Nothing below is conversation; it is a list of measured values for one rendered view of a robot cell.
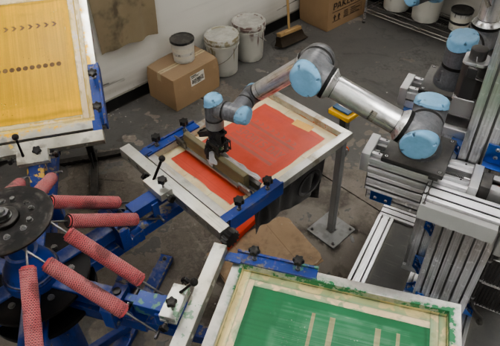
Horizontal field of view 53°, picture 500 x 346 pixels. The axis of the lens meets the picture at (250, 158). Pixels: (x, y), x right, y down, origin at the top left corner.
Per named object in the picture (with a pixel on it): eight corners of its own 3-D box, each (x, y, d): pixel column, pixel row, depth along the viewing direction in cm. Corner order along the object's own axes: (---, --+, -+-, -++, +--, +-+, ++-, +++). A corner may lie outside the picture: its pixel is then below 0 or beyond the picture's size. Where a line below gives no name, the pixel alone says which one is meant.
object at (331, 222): (328, 211, 332) (342, 90, 268) (355, 230, 320) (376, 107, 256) (306, 229, 321) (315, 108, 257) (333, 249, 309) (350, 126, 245)
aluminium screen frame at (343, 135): (265, 90, 271) (265, 84, 269) (352, 138, 239) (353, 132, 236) (143, 159, 232) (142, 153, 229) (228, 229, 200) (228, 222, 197)
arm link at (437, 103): (445, 122, 182) (454, 91, 173) (439, 143, 173) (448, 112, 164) (411, 114, 186) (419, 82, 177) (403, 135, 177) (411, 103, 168)
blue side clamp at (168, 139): (194, 131, 248) (193, 120, 244) (200, 135, 246) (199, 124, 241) (143, 160, 233) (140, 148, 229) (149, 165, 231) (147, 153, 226)
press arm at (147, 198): (161, 191, 211) (160, 183, 207) (170, 199, 207) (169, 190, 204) (126, 213, 202) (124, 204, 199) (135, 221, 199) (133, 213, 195)
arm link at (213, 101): (218, 103, 192) (199, 99, 195) (219, 126, 200) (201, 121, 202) (227, 93, 197) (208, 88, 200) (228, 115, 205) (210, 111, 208)
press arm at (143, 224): (272, 143, 252) (272, 134, 249) (281, 148, 249) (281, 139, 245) (43, 293, 190) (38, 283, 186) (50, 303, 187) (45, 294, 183)
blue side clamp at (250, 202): (274, 187, 218) (274, 175, 213) (283, 193, 215) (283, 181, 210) (222, 225, 203) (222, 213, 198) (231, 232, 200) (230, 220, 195)
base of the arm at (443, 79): (472, 78, 220) (478, 58, 213) (465, 95, 210) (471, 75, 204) (437, 69, 226) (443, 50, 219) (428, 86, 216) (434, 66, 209)
